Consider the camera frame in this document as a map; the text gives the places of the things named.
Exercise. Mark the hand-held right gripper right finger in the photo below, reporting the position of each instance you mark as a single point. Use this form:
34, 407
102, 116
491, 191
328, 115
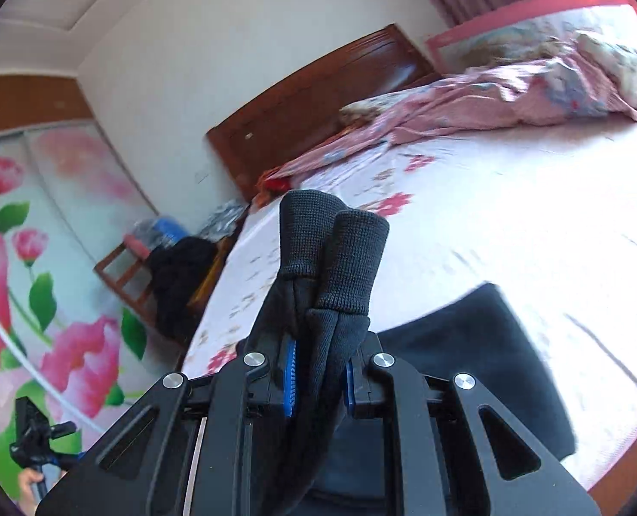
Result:
350, 387

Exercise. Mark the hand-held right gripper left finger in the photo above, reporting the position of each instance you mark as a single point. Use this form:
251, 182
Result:
290, 387

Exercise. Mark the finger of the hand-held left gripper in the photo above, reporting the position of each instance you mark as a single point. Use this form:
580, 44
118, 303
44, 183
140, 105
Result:
63, 429
66, 460

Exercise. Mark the black pants with white print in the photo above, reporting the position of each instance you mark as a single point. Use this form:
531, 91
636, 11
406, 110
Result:
458, 360

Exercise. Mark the person's left hand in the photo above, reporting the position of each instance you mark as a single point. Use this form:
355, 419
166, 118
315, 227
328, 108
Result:
27, 486

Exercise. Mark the pile of black clothes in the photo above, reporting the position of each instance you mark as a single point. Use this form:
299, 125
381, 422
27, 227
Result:
181, 279

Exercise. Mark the wooden chair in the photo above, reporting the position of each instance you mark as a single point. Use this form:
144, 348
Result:
122, 269

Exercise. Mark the grey crumpled clothes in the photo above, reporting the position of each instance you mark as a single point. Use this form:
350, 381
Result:
224, 217

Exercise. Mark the red orange cloth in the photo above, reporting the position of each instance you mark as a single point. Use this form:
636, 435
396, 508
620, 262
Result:
273, 183

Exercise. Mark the clear plastic bag of clothes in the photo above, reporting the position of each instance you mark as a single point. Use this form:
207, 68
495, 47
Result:
157, 231

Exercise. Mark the floral wardrobe sliding door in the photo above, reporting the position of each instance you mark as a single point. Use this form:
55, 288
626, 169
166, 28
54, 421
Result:
71, 199

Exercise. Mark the bed with pink floral sheet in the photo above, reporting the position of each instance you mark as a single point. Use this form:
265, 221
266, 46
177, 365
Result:
539, 215

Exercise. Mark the wooden headboard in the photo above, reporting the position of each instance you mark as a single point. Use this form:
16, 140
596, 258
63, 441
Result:
308, 113

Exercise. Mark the floral pillow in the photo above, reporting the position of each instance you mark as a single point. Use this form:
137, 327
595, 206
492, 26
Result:
367, 107

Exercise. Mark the pink patterned quilt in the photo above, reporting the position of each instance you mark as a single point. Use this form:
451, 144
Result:
458, 97

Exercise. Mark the wooden overhead cabinet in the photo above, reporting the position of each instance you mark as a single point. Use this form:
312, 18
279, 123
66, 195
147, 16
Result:
28, 105

